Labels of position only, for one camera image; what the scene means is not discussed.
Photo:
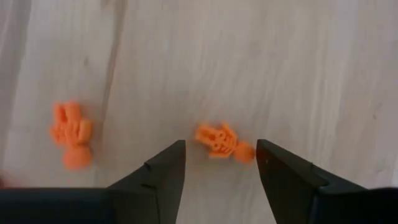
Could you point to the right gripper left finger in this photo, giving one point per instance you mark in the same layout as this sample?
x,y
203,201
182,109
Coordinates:
x,y
171,174

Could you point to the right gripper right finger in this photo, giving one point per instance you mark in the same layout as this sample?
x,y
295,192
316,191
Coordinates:
x,y
280,180

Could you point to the orange plastic pumpkin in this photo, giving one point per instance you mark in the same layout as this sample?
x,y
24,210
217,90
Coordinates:
x,y
71,133
222,143

